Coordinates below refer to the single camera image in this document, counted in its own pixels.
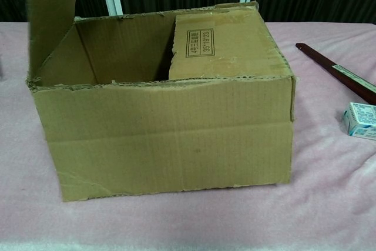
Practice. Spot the brown cardboard shipping box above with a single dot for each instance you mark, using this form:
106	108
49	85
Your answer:
176	133

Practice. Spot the pink fleece table cloth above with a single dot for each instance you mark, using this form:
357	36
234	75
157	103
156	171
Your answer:
176	224

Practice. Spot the dark red wooden stick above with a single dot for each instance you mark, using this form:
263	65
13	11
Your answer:
317	56

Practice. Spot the small blue white carton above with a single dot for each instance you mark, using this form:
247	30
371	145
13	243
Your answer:
361	120

